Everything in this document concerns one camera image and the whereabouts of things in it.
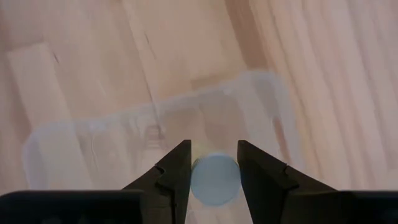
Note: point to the narrow green pill bottle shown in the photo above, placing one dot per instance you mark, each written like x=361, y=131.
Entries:
x=215, y=180

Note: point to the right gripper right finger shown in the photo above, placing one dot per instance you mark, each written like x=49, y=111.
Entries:
x=264, y=186

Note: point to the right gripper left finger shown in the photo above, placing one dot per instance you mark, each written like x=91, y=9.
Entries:
x=169, y=186

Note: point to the clear plastic bin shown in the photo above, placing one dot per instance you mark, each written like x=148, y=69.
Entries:
x=93, y=140

